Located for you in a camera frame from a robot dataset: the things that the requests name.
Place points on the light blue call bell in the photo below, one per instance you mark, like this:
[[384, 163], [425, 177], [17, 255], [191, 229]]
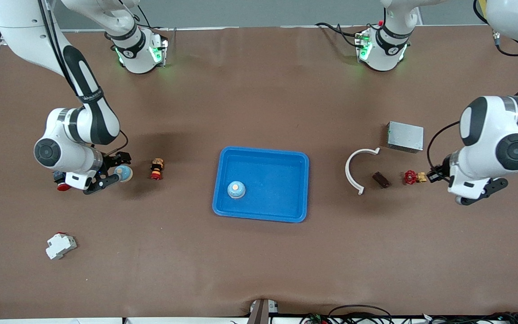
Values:
[[236, 190], [124, 173]]

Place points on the brown block capacitor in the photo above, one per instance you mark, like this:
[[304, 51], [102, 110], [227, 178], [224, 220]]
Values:
[[381, 180]]

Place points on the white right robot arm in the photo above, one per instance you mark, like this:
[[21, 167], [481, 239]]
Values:
[[20, 22]]

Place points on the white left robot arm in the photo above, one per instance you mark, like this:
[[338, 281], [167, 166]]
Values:
[[484, 135]]

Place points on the red mushroom button blue base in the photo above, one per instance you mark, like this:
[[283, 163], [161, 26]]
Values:
[[63, 186]]

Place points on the emergency stop button orange base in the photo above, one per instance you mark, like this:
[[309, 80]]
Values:
[[157, 167]]

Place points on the grey metal box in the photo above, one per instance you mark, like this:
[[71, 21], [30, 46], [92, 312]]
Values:
[[405, 136]]

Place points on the white circuit breaker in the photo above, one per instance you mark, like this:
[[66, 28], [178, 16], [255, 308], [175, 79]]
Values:
[[60, 246]]

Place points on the white curved plastic piece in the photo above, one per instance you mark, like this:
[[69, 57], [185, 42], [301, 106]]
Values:
[[347, 173]]

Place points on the blue plastic tray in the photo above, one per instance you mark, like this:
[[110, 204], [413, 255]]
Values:
[[272, 180]]

